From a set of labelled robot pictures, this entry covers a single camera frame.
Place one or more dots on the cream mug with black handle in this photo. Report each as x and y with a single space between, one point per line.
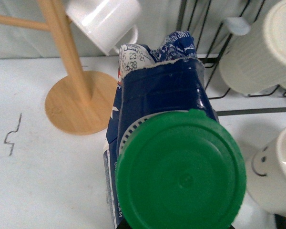
265 150

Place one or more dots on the white glossy mug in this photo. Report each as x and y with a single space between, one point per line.
105 22

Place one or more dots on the blue milk carton green cap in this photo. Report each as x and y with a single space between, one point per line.
169 163

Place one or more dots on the cream ribbed mug left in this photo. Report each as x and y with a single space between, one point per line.
257 60

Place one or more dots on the wooden mug tree stand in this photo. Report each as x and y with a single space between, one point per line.
81 102

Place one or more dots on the black wire mug rack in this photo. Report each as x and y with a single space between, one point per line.
213 62

